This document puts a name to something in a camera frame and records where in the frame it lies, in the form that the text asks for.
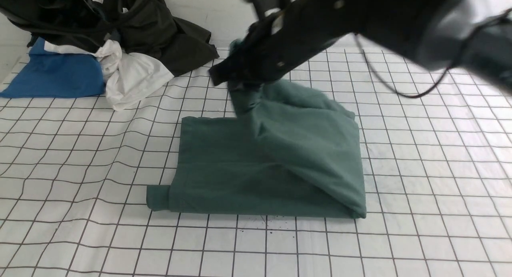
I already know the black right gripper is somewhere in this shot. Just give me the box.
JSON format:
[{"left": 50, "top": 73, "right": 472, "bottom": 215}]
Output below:
[{"left": 210, "top": 0, "right": 379, "bottom": 86}]

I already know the green long-sleeved shirt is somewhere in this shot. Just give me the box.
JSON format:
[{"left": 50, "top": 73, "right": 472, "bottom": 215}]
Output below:
[{"left": 146, "top": 79, "right": 367, "bottom": 220}]

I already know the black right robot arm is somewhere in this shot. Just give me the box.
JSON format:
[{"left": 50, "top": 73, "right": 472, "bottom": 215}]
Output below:
[{"left": 210, "top": 0, "right": 511, "bottom": 93}]

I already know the dark olive garment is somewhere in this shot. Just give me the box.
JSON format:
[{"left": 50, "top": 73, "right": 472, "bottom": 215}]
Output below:
[{"left": 117, "top": 0, "right": 219, "bottom": 76}]

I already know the white garment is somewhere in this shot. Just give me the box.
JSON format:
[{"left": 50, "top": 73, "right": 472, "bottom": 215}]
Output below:
[{"left": 30, "top": 38, "right": 174, "bottom": 111}]

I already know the blue garment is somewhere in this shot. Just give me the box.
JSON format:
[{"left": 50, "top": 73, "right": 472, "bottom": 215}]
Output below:
[{"left": 0, "top": 38, "right": 105, "bottom": 99}]

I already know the white grid-patterned tablecloth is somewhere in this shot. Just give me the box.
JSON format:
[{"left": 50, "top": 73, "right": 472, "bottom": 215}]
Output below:
[{"left": 0, "top": 49, "right": 512, "bottom": 277}]

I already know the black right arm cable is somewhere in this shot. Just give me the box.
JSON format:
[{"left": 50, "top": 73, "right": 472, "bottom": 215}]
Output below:
[{"left": 354, "top": 9, "right": 512, "bottom": 100}]

